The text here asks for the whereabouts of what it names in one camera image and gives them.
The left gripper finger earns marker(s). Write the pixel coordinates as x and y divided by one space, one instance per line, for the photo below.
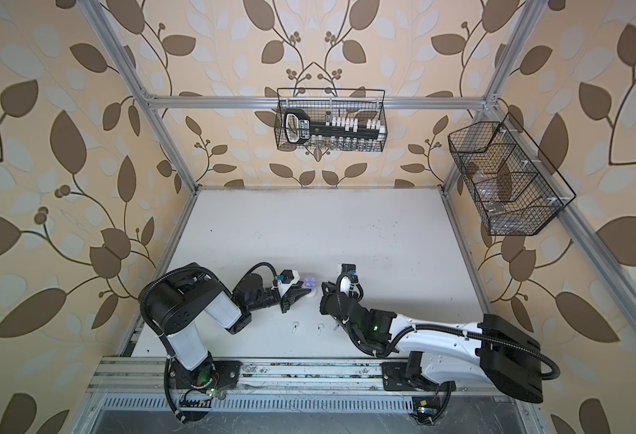
303 291
298 303

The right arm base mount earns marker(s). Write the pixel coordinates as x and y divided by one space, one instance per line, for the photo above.
399 375

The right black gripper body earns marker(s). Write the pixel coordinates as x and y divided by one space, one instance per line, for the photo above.
324 307

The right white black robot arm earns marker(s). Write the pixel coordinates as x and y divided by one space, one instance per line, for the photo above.
492 351

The right side wire basket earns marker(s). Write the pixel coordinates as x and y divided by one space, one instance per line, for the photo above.
516 186

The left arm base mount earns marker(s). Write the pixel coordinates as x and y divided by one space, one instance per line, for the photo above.
217 374

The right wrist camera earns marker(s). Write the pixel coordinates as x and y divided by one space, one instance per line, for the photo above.
348 271

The purple earbud charging case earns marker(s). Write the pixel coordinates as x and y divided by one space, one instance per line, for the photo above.
309 282

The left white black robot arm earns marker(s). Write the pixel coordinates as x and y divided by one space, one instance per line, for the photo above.
170 305

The black tool with white pieces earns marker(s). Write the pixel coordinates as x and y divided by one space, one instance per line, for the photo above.
300 128

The wire basket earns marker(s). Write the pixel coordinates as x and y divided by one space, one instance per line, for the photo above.
516 186
363 103

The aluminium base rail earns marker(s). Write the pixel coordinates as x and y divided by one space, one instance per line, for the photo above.
327 376

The back wire basket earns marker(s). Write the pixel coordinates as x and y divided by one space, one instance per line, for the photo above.
363 103

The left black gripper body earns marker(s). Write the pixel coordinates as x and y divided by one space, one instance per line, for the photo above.
282 305

